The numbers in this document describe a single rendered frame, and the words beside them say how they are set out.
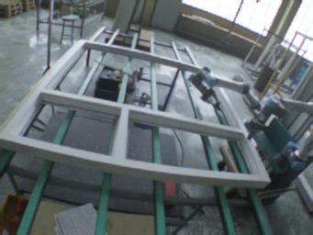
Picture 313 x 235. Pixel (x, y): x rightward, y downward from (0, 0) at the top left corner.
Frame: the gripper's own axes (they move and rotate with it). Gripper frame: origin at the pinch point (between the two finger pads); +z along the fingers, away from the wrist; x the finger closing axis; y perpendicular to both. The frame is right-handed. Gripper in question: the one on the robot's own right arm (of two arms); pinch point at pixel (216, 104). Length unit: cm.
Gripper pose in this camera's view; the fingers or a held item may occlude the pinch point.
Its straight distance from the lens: 164.1
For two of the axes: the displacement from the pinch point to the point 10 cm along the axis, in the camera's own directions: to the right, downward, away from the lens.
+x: 6.3, -6.3, -4.6
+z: 6.4, 7.5, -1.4
